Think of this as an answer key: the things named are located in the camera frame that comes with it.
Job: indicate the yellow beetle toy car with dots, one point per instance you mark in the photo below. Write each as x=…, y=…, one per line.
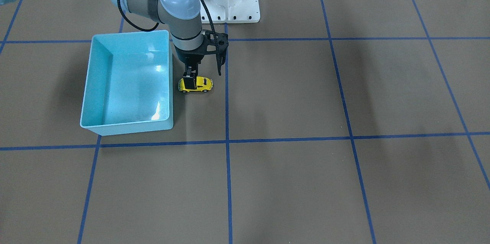
x=200, y=84

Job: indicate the teal plastic bin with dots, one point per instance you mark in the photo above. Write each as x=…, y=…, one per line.
x=129, y=84

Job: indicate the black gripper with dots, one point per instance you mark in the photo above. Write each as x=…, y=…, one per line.
x=190, y=57

